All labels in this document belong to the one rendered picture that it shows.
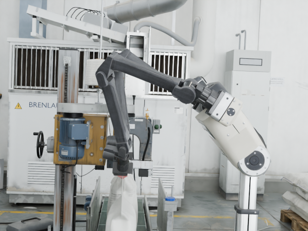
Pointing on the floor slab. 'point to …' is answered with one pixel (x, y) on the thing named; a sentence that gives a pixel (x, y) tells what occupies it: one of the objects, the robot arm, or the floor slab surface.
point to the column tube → (72, 97)
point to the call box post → (169, 220)
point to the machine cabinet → (21, 179)
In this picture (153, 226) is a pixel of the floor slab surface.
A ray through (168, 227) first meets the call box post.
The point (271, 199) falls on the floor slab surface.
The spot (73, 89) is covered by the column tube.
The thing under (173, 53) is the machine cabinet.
